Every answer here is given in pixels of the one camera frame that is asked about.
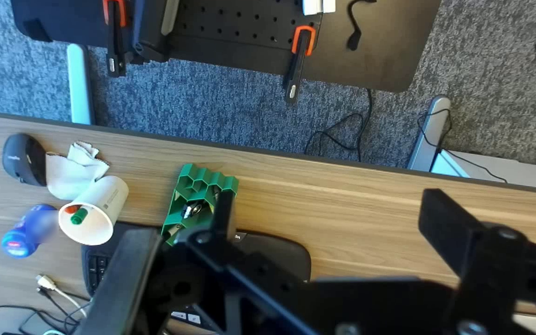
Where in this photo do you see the blue gum canister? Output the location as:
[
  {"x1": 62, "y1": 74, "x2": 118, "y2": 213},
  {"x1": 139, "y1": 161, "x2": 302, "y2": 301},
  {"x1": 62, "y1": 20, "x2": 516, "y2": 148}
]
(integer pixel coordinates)
[{"x1": 0, "y1": 202, "x2": 59, "y2": 258}]

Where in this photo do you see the red item in cup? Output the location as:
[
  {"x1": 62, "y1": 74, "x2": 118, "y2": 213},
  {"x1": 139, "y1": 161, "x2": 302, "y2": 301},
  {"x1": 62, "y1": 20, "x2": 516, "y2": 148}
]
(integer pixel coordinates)
[{"x1": 66, "y1": 204, "x2": 83, "y2": 213}]

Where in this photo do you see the white crumpled cloth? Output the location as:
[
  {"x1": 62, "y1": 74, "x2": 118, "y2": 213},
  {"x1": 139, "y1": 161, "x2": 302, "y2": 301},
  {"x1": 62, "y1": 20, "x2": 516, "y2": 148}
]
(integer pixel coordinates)
[{"x1": 46, "y1": 141, "x2": 111, "y2": 200}]

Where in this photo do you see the white usb cable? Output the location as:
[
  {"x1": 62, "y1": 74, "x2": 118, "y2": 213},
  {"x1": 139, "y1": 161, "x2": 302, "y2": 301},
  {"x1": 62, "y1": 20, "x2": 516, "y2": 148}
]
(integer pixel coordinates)
[{"x1": 36, "y1": 273, "x2": 90, "y2": 319}]

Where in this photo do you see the black floor cable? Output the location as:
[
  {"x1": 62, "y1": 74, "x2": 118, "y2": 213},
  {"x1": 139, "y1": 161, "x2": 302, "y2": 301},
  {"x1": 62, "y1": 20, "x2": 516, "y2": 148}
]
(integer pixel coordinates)
[{"x1": 304, "y1": 85, "x2": 511, "y2": 183}]

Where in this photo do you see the black computer mouse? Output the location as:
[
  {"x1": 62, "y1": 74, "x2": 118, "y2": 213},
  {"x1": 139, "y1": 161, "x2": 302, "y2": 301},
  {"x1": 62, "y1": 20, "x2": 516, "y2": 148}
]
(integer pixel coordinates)
[{"x1": 3, "y1": 131, "x2": 47, "y2": 185}]

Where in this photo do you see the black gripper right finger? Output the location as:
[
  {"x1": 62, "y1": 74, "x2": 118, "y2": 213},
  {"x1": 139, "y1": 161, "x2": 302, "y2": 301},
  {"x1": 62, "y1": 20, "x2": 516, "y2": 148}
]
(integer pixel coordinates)
[{"x1": 418, "y1": 187, "x2": 536, "y2": 291}]

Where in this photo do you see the orange handled clamp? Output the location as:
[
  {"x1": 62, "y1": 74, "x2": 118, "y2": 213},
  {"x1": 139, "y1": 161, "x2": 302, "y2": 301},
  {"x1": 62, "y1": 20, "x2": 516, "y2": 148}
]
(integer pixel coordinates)
[
  {"x1": 101, "y1": 0, "x2": 127, "y2": 75},
  {"x1": 284, "y1": 23, "x2": 317, "y2": 102}
]

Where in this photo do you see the green capped white marker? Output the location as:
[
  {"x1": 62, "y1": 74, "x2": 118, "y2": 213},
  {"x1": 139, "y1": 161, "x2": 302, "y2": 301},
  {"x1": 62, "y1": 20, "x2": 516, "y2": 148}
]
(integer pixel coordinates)
[{"x1": 72, "y1": 208, "x2": 88, "y2": 224}]

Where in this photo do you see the green honeycomb pen holder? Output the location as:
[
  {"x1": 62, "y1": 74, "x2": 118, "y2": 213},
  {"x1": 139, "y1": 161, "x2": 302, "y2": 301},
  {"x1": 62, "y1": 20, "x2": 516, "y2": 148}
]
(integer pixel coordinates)
[{"x1": 161, "y1": 163, "x2": 239, "y2": 245}]

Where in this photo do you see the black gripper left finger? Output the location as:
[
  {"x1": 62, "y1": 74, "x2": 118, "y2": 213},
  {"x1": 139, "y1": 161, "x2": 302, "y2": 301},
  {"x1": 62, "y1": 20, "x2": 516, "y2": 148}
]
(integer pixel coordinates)
[{"x1": 75, "y1": 228, "x2": 161, "y2": 335}]

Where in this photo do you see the black keyboard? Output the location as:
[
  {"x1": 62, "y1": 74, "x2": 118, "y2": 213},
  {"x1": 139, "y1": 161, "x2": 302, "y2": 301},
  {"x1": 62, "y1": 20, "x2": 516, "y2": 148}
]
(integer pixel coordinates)
[{"x1": 83, "y1": 221, "x2": 146, "y2": 295}]

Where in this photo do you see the white paper cup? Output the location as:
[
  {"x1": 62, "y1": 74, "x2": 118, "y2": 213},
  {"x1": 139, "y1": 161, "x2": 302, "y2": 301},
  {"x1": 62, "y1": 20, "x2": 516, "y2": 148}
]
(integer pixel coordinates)
[{"x1": 59, "y1": 176, "x2": 129, "y2": 245}]

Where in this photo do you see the white desk leg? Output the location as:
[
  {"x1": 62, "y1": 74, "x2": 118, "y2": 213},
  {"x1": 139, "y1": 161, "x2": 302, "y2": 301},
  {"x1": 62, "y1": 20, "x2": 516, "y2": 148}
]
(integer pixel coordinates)
[{"x1": 408, "y1": 96, "x2": 451, "y2": 170}]

